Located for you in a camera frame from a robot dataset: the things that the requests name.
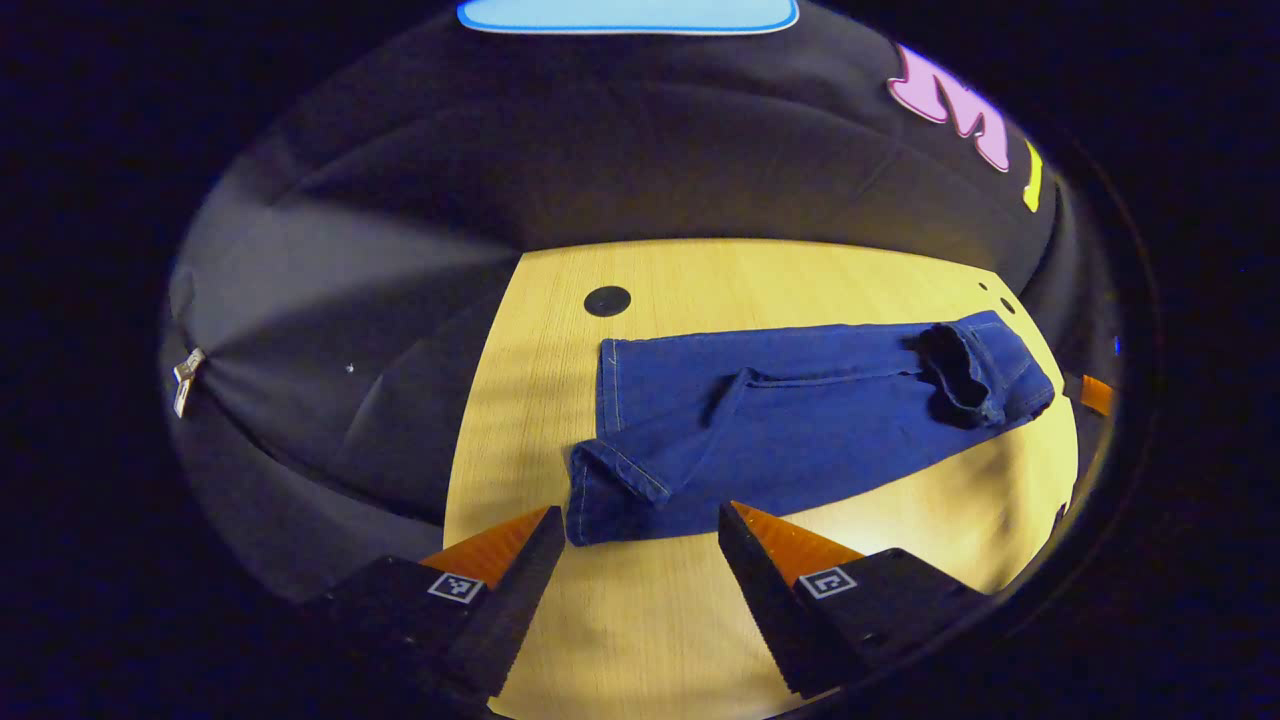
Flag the silver metal clip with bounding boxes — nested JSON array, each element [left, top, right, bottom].
[[172, 347, 208, 419]]

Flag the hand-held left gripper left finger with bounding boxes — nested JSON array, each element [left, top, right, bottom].
[[300, 505, 568, 701]]

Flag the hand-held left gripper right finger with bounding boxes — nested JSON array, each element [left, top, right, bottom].
[[717, 500, 993, 699]]

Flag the blue denim jeans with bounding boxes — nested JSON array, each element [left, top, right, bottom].
[[565, 310, 1056, 548]]

